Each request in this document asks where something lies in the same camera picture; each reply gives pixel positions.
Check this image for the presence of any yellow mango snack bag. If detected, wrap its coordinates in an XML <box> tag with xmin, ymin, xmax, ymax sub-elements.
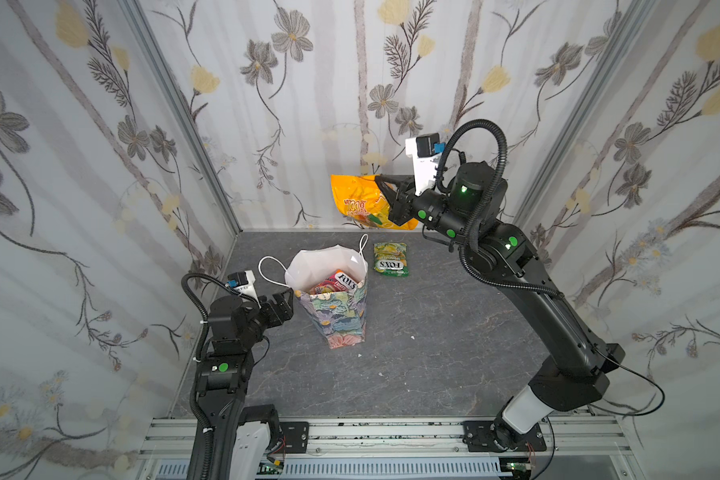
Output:
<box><xmin>331</xmin><ymin>175</ymin><xmax>418</xmax><ymax>230</ymax></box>

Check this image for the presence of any Fox's fruits candy bag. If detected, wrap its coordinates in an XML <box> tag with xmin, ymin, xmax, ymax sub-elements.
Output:
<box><xmin>309</xmin><ymin>270</ymin><xmax>359</xmax><ymax>295</ymax></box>

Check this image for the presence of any floral paper gift bag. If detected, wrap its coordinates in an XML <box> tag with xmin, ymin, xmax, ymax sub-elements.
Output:
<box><xmin>257</xmin><ymin>234</ymin><xmax>369</xmax><ymax>349</ymax></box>

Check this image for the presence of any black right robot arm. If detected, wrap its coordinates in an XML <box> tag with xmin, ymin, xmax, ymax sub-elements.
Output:
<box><xmin>374</xmin><ymin>119</ymin><xmax>625</xmax><ymax>452</ymax></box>

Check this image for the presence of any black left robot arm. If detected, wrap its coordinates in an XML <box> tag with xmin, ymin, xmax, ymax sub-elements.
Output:
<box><xmin>181</xmin><ymin>273</ymin><xmax>294</xmax><ymax>479</ymax></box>

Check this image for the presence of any green Fox's spring tea bag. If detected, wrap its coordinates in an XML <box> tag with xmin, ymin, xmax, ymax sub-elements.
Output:
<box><xmin>373</xmin><ymin>242</ymin><xmax>409</xmax><ymax>277</ymax></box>

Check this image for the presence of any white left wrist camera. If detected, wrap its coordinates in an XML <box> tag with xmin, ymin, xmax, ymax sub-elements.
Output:
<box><xmin>226</xmin><ymin>270</ymin><xmax>257</xmax><ymax>298</ymax></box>

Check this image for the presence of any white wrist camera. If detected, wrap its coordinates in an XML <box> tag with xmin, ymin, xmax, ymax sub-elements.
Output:
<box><xmin>226</xmin><ymin>270</ymin><xmax>257</xmax><ymax>298</ymax></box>
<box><xmin>405</xmin><ymin>133</ymin><xmax>445</xmax><ymax>195</ymax></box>

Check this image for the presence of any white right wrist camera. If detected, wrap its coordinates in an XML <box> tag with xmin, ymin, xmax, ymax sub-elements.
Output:
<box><xmin>405</xmin><ymin>133</ymin><xmax>445</xmax><ymax>195</ymax></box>

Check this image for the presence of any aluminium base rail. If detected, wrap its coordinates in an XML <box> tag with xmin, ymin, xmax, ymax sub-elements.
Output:
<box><xmin>134</xmin><ymin>413</ymin><xmax>637</xmax><ymax>480</ymax></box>

